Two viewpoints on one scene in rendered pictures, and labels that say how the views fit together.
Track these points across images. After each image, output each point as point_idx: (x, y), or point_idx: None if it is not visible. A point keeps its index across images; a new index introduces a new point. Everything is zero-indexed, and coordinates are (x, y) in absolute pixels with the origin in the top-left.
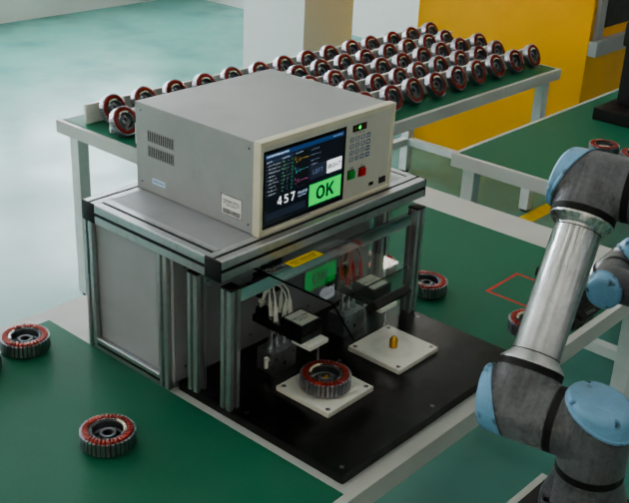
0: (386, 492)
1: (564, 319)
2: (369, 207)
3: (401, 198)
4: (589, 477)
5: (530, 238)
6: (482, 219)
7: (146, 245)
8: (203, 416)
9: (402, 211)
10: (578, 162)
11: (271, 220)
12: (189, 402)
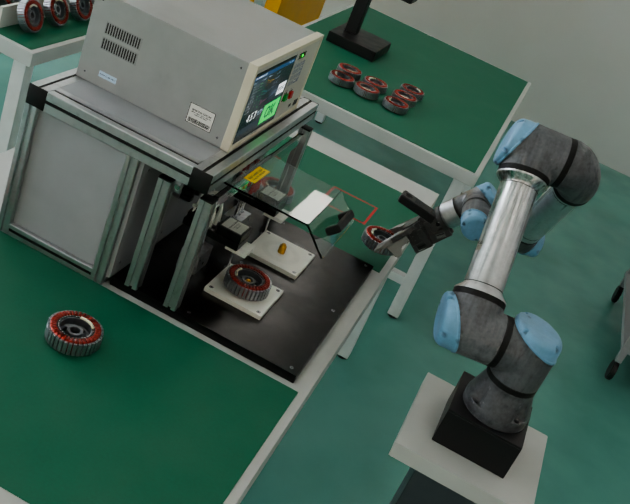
0: (315, 387)
1: (511, 261)
2: (289, 127)
3: (303, 120)
4: (524, 387)
5: (329, 152)
6: None
7: (114, 144)
8: (146, 314)
9: None
10: (533, 133)
11: (238, 136)
12: (126, 298)
